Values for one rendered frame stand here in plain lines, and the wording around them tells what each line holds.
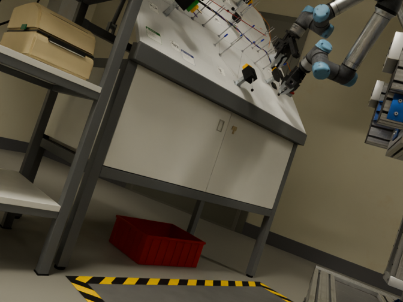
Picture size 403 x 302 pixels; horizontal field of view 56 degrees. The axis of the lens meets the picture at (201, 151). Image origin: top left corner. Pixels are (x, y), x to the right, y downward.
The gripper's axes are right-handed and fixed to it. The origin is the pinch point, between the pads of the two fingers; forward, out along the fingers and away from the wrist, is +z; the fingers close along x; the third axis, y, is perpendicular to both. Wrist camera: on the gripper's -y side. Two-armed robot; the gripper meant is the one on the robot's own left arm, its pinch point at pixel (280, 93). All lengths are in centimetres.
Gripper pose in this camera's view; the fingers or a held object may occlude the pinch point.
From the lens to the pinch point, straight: 207.6
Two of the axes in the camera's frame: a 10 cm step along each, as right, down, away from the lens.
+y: 4.6, -5.9, 6.6
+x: -7.8, -6.3, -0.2
